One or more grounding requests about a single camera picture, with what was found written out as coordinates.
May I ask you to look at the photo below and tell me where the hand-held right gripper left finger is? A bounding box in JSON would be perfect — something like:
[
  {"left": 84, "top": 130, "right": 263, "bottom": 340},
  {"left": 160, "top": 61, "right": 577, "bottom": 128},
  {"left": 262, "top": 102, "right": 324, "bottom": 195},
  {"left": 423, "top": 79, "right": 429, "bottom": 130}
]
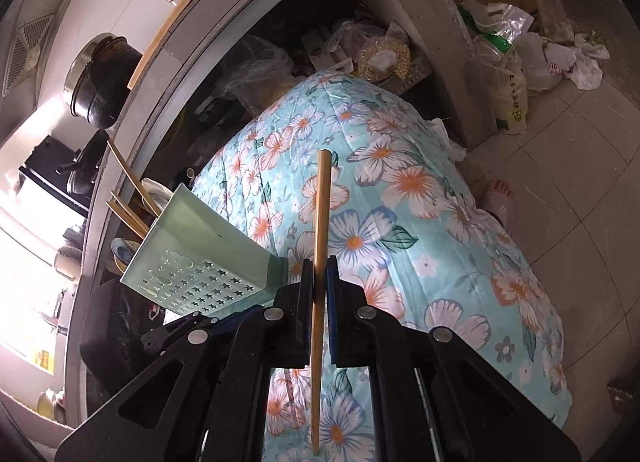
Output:
[{"left": 54, "top": 257, "right": 315, "bottom": 462}]

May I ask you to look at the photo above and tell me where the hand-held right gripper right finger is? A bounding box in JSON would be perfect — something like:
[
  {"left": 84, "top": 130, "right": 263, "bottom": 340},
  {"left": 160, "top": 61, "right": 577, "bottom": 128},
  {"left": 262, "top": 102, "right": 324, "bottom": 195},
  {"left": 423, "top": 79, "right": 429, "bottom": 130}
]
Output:
[{"left": 325, "top": 254, "right": 582, "bottom": 462}]

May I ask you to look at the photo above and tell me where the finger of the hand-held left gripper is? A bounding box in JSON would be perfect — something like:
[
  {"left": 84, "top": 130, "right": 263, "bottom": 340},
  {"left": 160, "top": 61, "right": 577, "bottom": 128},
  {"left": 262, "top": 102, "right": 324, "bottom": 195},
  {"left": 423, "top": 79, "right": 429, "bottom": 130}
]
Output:
[
  {"left": 140, "top": 314, "right": 217, "bottom": 356},
  {"left": 212, "top": 309, "right": 267, "bottom": 337}
]

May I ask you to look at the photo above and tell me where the green plastic utensil holder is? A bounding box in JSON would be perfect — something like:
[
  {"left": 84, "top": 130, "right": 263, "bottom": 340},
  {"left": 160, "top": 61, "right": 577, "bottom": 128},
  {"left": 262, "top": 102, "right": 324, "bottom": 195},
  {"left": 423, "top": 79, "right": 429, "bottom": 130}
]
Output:
[{"left": 119, "top": 183, "right": 290, "bottom": 317}]

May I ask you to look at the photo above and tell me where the tan bamboo chopstick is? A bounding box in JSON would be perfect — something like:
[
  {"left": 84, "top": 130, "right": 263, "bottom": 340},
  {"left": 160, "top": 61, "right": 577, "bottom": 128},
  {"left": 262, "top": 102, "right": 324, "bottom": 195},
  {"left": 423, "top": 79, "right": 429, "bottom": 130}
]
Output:
[{"left": 309, "top": 149, "right": 334, "bottom": 454}]

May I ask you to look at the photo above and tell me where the bundle of wooden chopsticks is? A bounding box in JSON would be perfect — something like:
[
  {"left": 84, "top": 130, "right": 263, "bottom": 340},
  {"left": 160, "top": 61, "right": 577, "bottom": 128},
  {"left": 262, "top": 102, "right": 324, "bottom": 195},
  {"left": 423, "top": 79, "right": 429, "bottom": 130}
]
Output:
[{"left": 104, "top": 138, "right": 164, "bottom": 241}]

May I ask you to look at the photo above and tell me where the floral blanket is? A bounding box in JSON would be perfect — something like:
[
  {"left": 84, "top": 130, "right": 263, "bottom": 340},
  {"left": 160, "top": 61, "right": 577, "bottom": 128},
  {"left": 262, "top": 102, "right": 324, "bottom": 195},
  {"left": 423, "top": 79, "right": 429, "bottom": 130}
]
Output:
[{"left": 191, "top": 70, "right": 574, "bottom": 462}]

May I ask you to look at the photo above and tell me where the person's foot in slipper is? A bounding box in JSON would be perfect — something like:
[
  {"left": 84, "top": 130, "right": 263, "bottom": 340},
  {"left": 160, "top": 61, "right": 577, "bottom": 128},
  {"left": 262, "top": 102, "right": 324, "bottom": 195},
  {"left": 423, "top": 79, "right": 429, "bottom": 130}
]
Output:
[{"left": 482, "top": 176, "right": 517, "bottom": 233}]

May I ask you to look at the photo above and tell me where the clear plastic bag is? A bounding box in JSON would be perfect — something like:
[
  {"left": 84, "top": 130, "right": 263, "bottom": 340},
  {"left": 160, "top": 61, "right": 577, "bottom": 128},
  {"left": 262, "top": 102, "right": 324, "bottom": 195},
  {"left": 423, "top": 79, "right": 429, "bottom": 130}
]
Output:
[{"left": 214, "top": 34, "right": 294, "bottom": 103}]

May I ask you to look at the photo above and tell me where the bag of soybeans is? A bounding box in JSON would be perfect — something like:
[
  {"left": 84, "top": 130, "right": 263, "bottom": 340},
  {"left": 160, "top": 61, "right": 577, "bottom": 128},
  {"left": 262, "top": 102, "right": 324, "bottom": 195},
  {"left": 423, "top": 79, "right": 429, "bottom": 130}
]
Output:
[{"left": 357, "top": 24, "right": 414, "bottom": 83}]

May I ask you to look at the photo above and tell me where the black wok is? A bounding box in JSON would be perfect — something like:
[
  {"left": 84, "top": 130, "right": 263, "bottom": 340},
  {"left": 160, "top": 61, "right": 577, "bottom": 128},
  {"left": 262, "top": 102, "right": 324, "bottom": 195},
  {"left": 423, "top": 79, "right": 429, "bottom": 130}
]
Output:
[{"left": 63, "top": 32, "right": 144, "bottom": 131}]

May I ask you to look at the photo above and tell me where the grey concrete counter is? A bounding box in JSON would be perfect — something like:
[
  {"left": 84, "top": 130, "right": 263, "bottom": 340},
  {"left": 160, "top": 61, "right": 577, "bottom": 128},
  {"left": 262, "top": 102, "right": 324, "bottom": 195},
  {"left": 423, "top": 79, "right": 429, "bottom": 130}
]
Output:
[{"left": 62, "top": 0, "right": 497, "bottom": 435}]

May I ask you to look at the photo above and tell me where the white rice sack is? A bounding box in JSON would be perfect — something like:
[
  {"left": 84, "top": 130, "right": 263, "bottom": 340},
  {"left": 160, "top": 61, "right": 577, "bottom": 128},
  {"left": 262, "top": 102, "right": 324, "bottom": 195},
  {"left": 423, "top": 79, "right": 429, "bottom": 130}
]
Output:
[{"left": 472, "top": 36, "right": 531, "bottom": 136}]

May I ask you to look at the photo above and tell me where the wooden cutting board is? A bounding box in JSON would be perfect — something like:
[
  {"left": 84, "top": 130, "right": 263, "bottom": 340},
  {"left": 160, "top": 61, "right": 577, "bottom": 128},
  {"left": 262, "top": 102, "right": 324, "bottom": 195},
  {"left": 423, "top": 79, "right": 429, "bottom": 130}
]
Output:
[{"left": 127, "top": 0, "right": 252, "bottom": 90}]

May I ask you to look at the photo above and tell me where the silver green plastic bag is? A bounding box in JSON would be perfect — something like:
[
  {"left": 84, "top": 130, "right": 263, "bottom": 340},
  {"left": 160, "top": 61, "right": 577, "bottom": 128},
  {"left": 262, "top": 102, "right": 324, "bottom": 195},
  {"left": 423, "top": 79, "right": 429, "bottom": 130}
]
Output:
[{"left": 459, "top": 0, "right": 537, "bottom": 51}]

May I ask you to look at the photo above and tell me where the crumpled white plastic bag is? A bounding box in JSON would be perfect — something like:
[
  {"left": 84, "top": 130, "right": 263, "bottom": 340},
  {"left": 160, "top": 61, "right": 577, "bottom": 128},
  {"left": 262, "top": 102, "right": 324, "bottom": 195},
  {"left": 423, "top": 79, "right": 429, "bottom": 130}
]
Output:
[{"left": 515, "top": 30, "right": 612, "bottom": 91}]

